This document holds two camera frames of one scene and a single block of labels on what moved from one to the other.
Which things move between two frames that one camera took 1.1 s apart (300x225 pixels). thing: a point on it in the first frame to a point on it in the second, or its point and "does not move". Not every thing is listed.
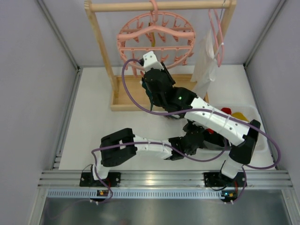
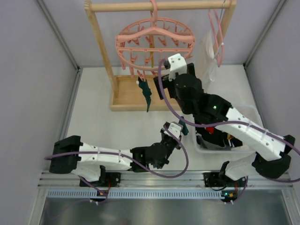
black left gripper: (211, 135) to (170, 139)
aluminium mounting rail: (269, 179) does not move
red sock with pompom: (210, 131) does not move
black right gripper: (147, 82) to (161, 86)
